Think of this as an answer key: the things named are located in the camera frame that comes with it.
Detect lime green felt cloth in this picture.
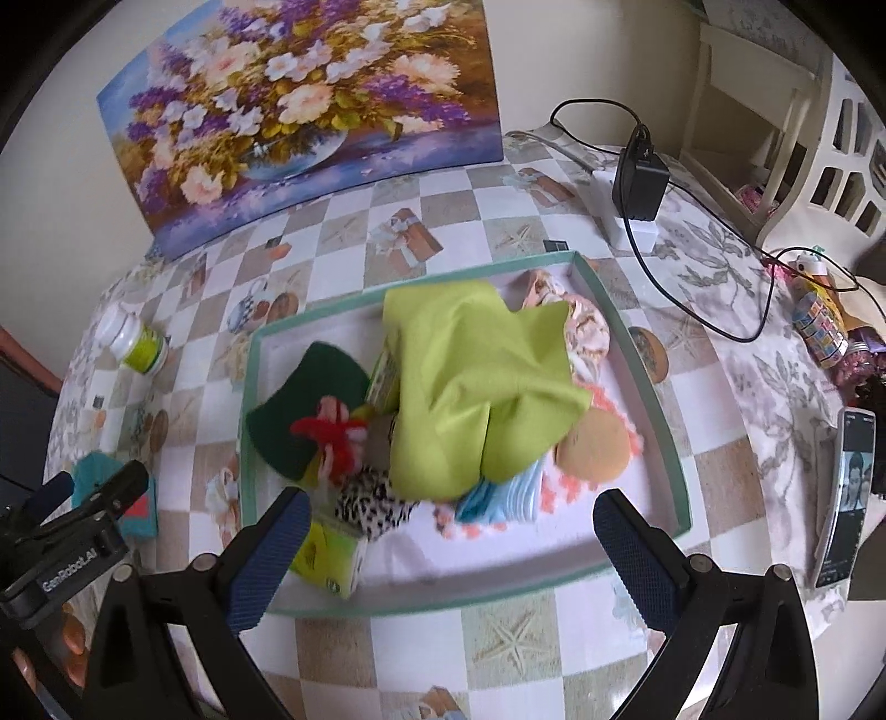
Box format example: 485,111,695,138
383,280,590,501

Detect black cable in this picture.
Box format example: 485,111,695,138
549,97,861,345

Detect white tray teal rim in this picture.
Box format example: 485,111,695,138
242,252,697,618

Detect floral painting canvas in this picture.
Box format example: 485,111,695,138
97,0,503,260

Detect black power adapter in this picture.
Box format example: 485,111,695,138
611,123,671,222

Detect peach floral cloth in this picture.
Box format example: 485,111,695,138
523,270,611,384

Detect teal toy chest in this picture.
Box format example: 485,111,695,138
72,451,159,540

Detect cream wooden shelf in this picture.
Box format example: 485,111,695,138
680,23,884,264

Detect white green label bottle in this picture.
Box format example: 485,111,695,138
96,303,168,377

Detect checkered patterned tablecloth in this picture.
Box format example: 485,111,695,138
40,127,861,720

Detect leopard print scrunchie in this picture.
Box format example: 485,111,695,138
333,465,419,542

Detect person's hand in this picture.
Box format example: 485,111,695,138
34,601,89,690

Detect white power strip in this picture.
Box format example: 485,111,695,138
590,169,660,255

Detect pink white zigzag cloth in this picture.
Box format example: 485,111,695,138
434,383,644,540

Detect green tissue pack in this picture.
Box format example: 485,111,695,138
290,517,368,600

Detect colourful patterned can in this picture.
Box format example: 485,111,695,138
791,292,848,369

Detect smartphone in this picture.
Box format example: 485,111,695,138
812,408,877,589

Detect green yellow scouring sponge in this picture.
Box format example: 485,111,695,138
245,342,369,480

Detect red white scrunchie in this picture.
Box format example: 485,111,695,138
290,396,368,489

